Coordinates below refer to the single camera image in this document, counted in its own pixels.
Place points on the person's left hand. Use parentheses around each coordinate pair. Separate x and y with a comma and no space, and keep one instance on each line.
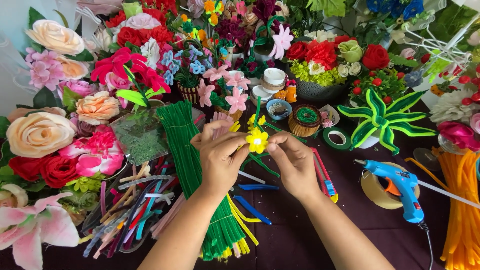
(215,165)

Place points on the person's right hand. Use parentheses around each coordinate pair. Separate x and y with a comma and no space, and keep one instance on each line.
(298,168)

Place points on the yellow pipe cleaner flower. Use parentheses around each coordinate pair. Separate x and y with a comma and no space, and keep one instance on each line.
(257,141)

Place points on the red box cutter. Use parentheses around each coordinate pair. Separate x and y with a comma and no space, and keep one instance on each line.
(323,176)

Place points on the bundle of green pipe cleaners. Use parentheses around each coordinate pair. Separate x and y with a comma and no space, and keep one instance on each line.
(183,150)

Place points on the white glue stick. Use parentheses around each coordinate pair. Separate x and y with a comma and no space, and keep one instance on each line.
(251,177)
(450,194)

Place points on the green floral tape roll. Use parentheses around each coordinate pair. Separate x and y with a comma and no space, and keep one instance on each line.
(328,142)

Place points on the brown pipe cleaner basket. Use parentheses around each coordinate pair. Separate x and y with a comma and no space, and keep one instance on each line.
(303,123)

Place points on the blue bowl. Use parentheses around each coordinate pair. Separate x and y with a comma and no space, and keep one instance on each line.
(279,110)

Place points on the small white dish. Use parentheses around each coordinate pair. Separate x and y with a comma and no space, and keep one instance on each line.
(329,114)

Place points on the pink pipe cleaner flower pot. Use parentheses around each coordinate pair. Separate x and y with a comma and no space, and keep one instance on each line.
(236,101)

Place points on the yellow flower sprig green stem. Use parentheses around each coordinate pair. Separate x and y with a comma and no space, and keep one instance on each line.
(258,112)

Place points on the orange pipe cleaner figurine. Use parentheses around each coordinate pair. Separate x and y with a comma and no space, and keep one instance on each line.
(290,93)

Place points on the clear bag of green moss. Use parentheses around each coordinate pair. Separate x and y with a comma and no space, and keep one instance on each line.
(140,137)

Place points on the beige packing tape roll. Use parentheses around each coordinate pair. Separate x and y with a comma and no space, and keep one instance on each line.
(375,195)

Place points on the white jar with twine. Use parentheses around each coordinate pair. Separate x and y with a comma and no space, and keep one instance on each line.
(261,93)
(273,78)

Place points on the green striped pipe cleaner plant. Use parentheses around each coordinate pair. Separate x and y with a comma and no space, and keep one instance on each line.
(378,122)

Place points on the blue pipe cleaner flower pot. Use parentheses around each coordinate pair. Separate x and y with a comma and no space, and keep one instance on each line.
(187,75)

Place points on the tray of mixed pipe cleaners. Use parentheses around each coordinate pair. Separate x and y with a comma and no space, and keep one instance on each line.
(127,213)

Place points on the blue hot glue gun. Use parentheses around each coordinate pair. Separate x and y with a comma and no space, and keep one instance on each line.
(403,187)

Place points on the grey bowl flower arrangement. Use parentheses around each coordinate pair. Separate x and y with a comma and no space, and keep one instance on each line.
(322,56)

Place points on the red berry green plant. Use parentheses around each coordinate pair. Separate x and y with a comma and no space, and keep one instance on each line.
(378,84)

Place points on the clear glass vase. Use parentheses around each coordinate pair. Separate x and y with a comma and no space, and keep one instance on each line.
(427,157)

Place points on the group of potted craft flowers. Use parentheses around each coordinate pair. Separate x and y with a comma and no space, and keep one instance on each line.
(232,30)

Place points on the magenta artificial rose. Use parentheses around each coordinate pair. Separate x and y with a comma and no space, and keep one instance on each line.
(457,135)

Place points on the white artificial chrysanthemum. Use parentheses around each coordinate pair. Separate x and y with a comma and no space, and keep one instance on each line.
(452,105)

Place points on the bundle of orange pipe cleaners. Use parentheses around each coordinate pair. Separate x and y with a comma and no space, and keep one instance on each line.
(461,210)

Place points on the heap of artificial flowers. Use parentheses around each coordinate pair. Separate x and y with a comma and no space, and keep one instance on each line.
(41,135)

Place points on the blue artificial flowers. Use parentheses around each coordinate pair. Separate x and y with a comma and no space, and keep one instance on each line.
(397,8)

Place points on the red berry branch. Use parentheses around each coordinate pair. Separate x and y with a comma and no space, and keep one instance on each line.
(465,79)

